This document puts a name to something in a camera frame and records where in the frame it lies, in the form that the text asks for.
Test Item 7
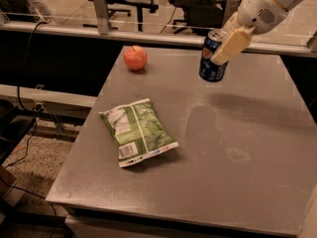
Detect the dark office chair right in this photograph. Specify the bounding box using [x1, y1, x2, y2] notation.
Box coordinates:
[169, 0, 226, 36]

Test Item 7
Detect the left metal rail bracket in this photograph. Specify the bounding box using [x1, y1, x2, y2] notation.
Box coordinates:
[93, 0, 111, 35]

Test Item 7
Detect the metal rail bracket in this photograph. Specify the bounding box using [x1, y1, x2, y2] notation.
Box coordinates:
[223, 0, 240, 24]
[93, 0, 111, 35]

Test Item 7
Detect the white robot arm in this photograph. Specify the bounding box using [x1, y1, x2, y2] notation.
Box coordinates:
[211, 0, 303, 65]

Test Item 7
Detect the black power cable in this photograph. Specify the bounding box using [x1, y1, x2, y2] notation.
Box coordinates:
[16, 21, 49, 114]

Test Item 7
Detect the blue pepsi can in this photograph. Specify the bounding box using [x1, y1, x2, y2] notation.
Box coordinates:
[199, 30, 227, 82]

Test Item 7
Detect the green chip bag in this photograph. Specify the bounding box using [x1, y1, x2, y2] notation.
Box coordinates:
[99, 98, 178, 168]

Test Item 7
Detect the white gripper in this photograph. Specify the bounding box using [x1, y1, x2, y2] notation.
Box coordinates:
[211, 0, 288, 65]

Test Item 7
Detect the black office chair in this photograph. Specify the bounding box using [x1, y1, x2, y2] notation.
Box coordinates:
[82, 0, 159, 33]

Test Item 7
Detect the black equipment at left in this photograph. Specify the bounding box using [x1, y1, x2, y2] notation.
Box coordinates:
[0, 99, 36, 165]

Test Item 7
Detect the person in background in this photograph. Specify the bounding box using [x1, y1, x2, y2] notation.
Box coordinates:
[0, 0, 55, 23]

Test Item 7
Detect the red apple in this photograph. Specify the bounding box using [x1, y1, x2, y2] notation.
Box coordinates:
[124, 46, 148, 71]

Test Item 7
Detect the right metal rail bracket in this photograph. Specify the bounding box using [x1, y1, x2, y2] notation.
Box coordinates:
[223, 0, 240, 24]

